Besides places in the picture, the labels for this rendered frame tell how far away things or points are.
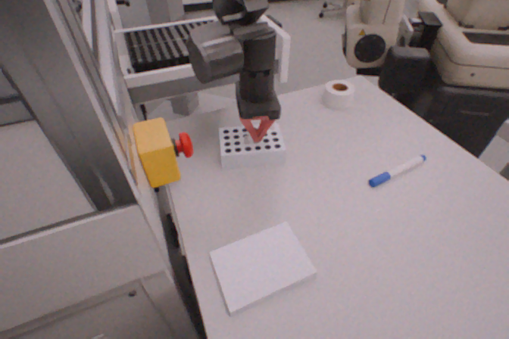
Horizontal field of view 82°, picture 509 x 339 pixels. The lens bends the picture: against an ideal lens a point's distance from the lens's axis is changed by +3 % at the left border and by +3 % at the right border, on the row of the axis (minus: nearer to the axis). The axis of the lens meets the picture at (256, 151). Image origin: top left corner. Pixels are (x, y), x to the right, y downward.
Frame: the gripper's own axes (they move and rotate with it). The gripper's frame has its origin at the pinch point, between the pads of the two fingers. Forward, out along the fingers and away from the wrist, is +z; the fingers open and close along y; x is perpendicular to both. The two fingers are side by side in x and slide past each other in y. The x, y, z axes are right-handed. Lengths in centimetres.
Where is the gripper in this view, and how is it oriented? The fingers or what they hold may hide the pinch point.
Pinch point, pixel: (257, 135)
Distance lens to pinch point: 55.2
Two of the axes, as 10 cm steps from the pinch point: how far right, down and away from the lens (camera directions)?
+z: 0.1, 7.4, 6.7
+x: 9.9, -1.1, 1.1
